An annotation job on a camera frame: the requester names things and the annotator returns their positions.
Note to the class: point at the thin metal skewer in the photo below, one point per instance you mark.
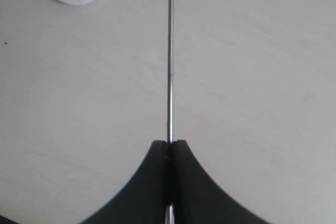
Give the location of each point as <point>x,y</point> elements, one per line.
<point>170,71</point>

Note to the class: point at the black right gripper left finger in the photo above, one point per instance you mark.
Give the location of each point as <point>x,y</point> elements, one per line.
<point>143,198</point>

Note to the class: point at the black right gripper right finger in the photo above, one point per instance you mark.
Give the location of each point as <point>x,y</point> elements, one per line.
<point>197,198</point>

